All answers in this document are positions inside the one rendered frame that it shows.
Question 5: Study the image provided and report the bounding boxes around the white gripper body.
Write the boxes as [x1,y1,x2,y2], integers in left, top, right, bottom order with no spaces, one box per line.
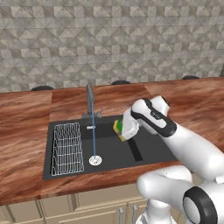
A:
[120,107,141,141]

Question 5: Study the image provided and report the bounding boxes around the yellow and green sponge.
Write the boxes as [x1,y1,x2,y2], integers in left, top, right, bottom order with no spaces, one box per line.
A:
[112,117,127,143]

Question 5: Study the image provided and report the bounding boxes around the black kitchen sink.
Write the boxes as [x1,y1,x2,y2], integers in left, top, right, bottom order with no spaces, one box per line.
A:
[42,115,179,181]

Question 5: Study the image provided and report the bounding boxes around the blue water stream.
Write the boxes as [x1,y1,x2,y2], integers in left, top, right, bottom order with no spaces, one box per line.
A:
[91,100,97,159]

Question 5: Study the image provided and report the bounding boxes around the grey sink tap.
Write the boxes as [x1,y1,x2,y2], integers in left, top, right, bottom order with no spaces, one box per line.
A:
[81,82,104,119]

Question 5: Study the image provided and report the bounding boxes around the white round sink drain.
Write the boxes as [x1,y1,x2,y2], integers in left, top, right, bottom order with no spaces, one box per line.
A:
[88,155,103,166]

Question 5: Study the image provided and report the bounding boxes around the black round stool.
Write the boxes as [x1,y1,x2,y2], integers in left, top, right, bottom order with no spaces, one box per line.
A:
[30,85,55,92]
[110,80,132,86]
[180,74,201,81]

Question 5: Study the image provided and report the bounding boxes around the beige drawer front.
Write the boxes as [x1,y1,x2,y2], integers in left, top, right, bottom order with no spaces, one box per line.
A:
[8,200,42,223]
[39,194,74,217]
[74,183,144,210]

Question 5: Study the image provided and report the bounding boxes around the beige cupboard door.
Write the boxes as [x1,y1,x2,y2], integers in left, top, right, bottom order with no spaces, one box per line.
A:
[17,207,128,224]
[127,199,149,224]

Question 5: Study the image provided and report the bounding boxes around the white wire dish rack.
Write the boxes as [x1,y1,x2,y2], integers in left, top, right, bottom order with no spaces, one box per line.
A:
[51,122,86,177]

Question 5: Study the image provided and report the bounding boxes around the grey cupboard handle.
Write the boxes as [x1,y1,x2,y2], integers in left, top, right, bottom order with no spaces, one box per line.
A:
[118,206,124,224]
[132,204,138,224]

